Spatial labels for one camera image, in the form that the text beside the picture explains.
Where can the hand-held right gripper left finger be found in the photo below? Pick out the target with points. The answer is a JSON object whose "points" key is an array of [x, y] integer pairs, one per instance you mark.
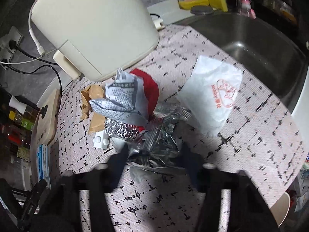
{"points": [[119, 164]]}

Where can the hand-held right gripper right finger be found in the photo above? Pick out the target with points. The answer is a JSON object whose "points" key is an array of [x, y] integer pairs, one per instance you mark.
{"points": [[190, 169]]}

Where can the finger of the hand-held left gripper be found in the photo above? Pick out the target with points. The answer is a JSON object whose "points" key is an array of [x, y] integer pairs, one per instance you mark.
{"points": [[33, 198]]}

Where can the clear plastic wrapper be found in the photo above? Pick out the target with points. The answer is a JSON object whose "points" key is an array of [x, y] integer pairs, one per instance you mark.
{"points": [[164, 130]]}

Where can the white plastic bag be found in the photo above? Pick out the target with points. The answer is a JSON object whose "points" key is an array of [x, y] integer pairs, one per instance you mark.
{"points": [[207, 101]]}

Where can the cream trash bin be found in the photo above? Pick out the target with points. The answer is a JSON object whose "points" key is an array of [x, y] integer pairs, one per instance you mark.
{"points": [[281, 210]]}

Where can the white pill blister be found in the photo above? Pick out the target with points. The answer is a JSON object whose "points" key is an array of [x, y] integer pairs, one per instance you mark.
{"points": [[101, 141]]}

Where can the crumpled silver foil wrapper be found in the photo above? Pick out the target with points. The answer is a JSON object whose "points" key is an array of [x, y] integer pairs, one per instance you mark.
{"points": [[120, 129]]}

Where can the blue and white box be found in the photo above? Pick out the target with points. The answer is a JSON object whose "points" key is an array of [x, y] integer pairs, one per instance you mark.
{"points": [[43, 162]]}

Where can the brown paper scrap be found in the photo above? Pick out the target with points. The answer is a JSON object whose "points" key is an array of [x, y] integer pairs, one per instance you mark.
{"points": [[94, 93], [97, 124]]}

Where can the white patterned table cloth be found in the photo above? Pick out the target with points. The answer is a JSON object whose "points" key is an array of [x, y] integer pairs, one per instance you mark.
{"points": [[241, 149]]}

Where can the crumpled printed paper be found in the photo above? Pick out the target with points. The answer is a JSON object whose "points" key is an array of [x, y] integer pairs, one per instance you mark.
{"points": [[115, 99]]}

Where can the wooden cutting board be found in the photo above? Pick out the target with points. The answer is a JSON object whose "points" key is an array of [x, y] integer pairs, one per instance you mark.
{"points": [[48, 125]]}

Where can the row of spice bottles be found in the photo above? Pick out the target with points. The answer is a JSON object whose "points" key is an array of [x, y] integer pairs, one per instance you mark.
{"points": [[24, 123]]}

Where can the red wrapper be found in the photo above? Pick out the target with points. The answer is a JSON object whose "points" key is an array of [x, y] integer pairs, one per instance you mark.
{"points": [[149, 87]]}

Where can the stainless steel sink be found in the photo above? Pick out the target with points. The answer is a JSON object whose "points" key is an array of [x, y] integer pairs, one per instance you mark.
{"points": [[253, 53]]}

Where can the cream electric appliance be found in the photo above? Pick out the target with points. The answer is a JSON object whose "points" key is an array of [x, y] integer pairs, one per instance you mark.
{"points": [[96, 21]]}

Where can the grey sink stopper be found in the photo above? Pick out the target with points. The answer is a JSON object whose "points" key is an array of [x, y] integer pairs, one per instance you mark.
{"points": [[201, 10]]}

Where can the yellow sponge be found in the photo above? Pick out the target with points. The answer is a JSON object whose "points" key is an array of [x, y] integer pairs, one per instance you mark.
{"points": [[218, 3], [193, 4]]}

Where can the pink small bottle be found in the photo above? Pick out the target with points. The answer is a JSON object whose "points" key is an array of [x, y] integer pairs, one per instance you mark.
{"points": [[246, 6]]}

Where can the grey wall socket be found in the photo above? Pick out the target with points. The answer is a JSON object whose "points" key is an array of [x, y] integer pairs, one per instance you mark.
{"points": [[14, 35]]}

